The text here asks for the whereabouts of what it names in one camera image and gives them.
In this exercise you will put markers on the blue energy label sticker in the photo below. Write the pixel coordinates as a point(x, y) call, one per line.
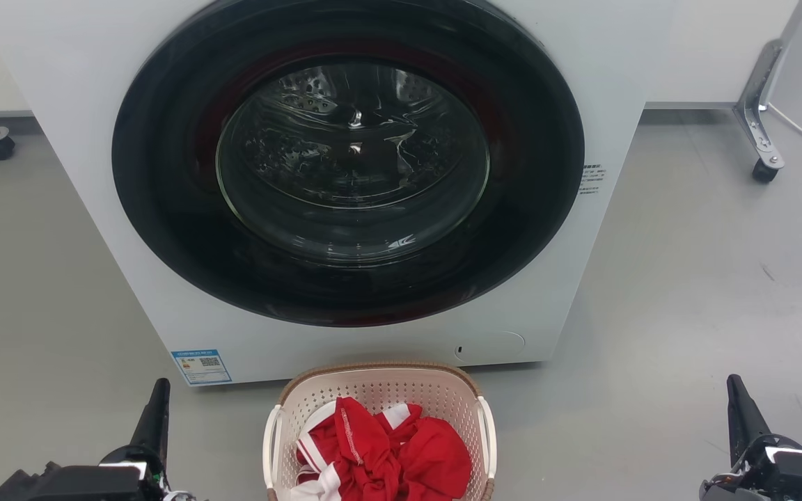
point(200, 367)

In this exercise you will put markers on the cream perforated laundry basket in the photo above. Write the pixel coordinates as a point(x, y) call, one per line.
point(380, 384)

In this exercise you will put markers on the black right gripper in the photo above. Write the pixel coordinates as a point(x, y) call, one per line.
point(791, 480)

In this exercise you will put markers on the white front-loading washing machine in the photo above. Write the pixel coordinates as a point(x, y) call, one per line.
point(74, 139)

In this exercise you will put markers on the red and white garment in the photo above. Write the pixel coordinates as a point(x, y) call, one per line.
point(429, 452)

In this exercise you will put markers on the round white filter cover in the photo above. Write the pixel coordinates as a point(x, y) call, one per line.
point(491, 346)

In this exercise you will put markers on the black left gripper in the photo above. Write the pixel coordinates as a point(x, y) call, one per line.
point(74, 483)

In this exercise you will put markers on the round dark glass washer door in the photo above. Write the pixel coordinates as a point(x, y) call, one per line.
point(164, 174)

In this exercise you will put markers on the silver metal support leg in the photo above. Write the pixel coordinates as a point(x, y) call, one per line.
point(756, 104)

